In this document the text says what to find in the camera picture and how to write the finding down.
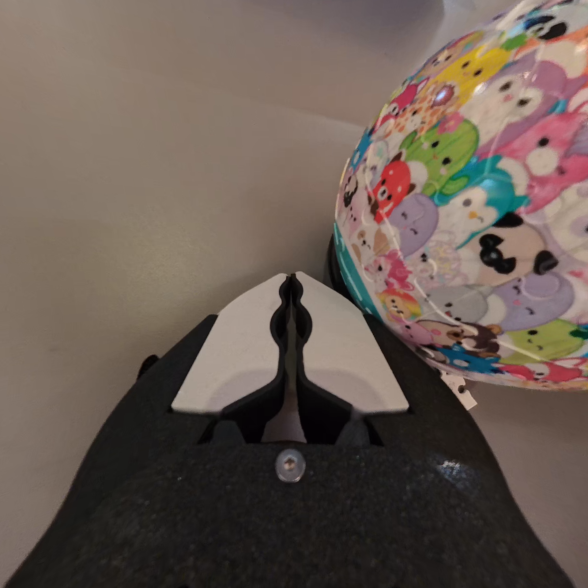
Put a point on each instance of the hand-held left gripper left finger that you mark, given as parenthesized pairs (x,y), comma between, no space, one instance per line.
(229,363)

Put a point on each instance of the colourful puzzle ball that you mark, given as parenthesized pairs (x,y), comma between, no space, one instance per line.
(482,206)

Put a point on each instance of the white puzzle piece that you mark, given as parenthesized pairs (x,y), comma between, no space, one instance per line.
(459,390)

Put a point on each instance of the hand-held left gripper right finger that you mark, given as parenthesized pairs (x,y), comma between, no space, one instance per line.
(349,363)

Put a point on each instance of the black ball stand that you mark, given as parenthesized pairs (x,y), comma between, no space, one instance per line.
(335,275)

